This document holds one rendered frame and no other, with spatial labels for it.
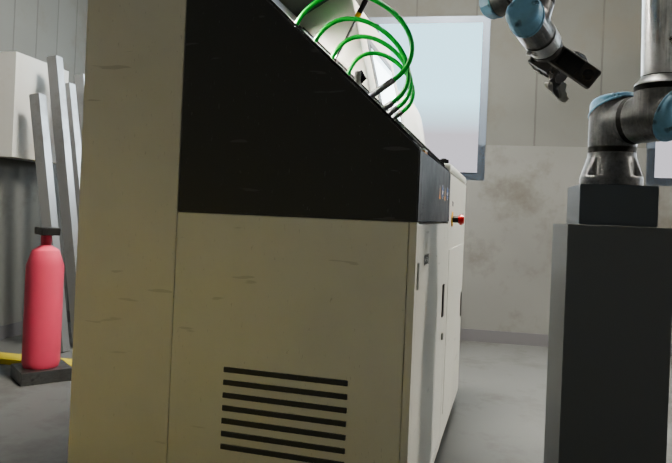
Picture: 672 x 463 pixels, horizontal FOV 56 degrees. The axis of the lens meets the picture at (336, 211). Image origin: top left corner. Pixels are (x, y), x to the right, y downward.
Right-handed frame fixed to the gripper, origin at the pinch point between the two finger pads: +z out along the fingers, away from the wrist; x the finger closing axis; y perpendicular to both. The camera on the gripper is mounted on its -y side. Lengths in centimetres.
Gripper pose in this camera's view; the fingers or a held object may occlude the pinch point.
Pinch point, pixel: (577, 88)
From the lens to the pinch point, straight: 169.2
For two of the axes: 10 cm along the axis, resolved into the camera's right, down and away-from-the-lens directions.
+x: -6.2, 7.6, 1.8
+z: 5.7, 2.8, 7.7
